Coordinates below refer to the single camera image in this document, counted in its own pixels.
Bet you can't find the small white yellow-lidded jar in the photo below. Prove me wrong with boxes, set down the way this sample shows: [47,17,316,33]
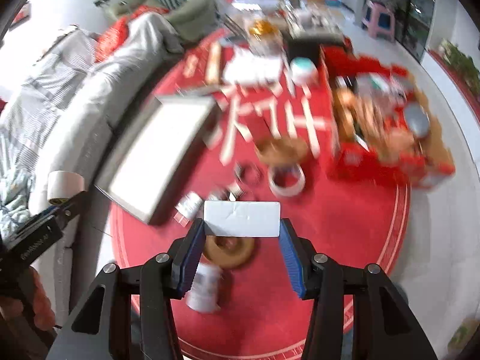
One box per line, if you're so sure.
[47,171,86,206]

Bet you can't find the white plastic bottle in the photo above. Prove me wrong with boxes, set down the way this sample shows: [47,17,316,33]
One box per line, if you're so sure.
[186,262,222,314]

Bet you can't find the large brown tape spool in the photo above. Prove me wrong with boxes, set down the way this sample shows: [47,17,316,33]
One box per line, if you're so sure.
[202,236,256,269]

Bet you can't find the white tape roll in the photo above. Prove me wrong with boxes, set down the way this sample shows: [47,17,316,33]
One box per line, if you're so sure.
[268,164,306,197]

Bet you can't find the white rectangular box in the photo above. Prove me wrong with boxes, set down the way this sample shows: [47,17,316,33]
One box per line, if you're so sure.
[203,201,281,238]

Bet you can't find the small brown tape spool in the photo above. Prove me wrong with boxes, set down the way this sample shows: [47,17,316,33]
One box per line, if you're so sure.
[255,136,309,167]

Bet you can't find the left hand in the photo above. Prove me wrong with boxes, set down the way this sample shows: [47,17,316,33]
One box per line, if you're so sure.
[1,267,55,332]

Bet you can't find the grey covered sofa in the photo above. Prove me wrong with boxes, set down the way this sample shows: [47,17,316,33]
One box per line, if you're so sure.
[0,10,185,323]

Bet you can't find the white shallow tray box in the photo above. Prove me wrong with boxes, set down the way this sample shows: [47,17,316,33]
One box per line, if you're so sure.
[95,95,221,224]

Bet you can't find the red cardboard gift box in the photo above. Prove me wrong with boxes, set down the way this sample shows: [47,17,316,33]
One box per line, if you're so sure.
[321,46,456,189]

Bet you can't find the round red rug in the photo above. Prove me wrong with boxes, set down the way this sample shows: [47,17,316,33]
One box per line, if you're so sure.
[108,25,412,360]

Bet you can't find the red cushion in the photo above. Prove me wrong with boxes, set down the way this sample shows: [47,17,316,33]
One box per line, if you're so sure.
[94,5,170,63]

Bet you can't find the red flat packet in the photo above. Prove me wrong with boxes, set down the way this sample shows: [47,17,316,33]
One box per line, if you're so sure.
[183,54,199,79]

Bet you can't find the long wooden box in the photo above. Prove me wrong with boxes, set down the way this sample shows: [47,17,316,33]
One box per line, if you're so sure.
[204,41,222,86]

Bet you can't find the white teal round container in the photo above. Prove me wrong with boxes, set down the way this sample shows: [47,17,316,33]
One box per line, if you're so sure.
[289,57,319,86]

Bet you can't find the white paper sheet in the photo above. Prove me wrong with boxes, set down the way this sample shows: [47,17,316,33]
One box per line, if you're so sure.
[222,47,283,86]

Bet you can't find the green armchair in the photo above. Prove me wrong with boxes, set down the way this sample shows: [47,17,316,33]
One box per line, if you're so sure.
[103,0,217,43]

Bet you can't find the pink plastic stool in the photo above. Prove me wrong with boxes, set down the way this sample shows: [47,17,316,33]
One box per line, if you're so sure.
[361,0,395,42]

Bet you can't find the gold lidded glass jar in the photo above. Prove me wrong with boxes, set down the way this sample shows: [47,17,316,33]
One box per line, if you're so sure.
[247,19,283,57]

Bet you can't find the metal hose clamps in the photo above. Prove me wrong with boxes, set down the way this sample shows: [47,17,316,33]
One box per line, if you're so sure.
[233,162,263,186]

